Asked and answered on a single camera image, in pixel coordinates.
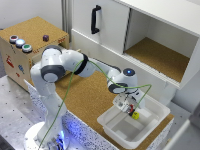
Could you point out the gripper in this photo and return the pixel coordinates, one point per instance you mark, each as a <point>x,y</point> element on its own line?
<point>122,101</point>

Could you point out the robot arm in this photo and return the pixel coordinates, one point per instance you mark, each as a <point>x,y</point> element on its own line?
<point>50,60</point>

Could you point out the white plastic box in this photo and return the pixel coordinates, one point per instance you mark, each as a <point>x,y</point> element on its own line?
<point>146,128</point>

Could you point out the wooden drawer box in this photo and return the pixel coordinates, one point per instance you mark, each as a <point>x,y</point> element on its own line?
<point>31,31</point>

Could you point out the yellow block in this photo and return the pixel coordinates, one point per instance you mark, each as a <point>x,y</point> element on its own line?
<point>135,115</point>

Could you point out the white sliding door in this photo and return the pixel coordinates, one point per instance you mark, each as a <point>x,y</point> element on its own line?
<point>111,23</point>

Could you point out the purple block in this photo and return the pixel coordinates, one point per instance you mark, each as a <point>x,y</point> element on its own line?
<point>45,37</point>

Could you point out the white cabinet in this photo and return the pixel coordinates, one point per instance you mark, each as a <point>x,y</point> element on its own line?
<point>166,11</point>

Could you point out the green button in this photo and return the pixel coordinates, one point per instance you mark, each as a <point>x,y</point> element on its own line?
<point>26,48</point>

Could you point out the blue button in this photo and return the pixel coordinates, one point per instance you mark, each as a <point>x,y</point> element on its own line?
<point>20,42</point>

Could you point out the red button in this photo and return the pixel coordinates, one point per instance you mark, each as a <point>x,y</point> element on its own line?
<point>13,38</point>

